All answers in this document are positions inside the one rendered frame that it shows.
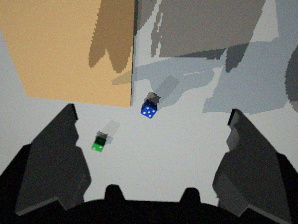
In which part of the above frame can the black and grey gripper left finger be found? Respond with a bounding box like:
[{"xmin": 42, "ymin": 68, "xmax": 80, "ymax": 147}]
[{"xmin": 0, "ymin": 103, "xmax": 91, "ymax": 224}]

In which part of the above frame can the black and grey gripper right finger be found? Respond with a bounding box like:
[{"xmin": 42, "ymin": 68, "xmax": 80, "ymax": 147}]
[{"xmin": 212, "ymin": 109, "xmax": 298, "ymax": 224}]

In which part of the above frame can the green die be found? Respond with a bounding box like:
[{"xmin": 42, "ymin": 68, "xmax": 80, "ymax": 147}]
[{"xmin": 92, "ymin": 136, "xmax": 106, "ymax": 152}]

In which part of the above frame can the blue die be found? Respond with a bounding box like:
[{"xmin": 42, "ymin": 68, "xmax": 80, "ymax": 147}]
[{"xmin": 141, "ymin": 99, "xmax": 157, "ymax": 119}]

